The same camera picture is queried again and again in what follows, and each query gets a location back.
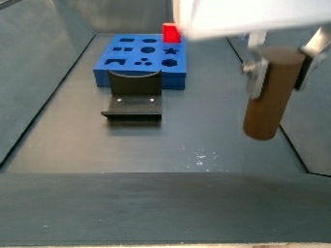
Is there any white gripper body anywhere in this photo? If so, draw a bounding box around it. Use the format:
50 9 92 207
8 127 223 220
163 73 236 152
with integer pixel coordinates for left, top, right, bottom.
172 0 331 40

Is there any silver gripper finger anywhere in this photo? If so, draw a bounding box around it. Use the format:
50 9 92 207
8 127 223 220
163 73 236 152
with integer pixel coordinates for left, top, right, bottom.
295 26 331 91
241 31 269 100

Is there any brown wooden cylinder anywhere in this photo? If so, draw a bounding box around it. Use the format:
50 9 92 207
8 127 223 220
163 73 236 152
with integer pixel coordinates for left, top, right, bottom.
243 46 305 140

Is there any blue foam shape board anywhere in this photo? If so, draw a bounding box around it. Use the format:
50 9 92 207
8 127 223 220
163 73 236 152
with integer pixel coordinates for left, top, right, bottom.
93 34 187 90

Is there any red rounded block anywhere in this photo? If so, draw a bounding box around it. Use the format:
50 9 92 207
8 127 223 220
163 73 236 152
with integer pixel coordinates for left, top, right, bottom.
163 23 181 44

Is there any black plastic bracket stand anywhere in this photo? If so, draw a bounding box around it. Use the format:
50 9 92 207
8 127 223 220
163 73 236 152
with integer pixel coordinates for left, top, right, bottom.
101 71 161 122

